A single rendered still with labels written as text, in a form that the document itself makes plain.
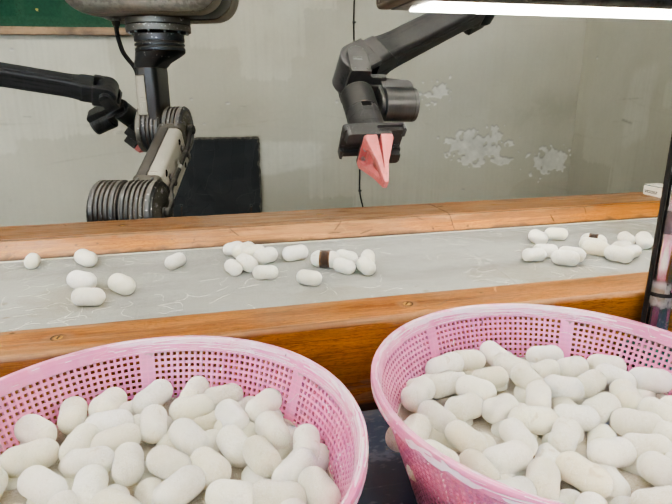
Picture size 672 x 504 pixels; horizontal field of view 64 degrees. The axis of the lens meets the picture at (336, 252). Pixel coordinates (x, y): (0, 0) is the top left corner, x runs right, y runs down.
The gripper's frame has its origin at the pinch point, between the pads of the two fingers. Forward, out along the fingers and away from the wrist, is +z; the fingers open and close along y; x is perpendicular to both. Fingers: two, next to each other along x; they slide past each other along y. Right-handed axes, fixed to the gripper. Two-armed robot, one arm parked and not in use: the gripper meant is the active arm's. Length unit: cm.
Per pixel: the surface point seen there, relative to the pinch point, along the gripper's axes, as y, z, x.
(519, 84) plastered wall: 132, -147, 103
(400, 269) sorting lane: -3.2, 17.9, -3.6
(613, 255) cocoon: 24.6, 20.8, -6.8
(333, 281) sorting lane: -12.5, 19.6, -5.2
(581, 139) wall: 164, -121, 118
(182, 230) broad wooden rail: -30.2, 1.9, 6.2
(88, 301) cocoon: -39.2, 20.3, -7.4
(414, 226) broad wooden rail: 5.4, 4.3, 6.4
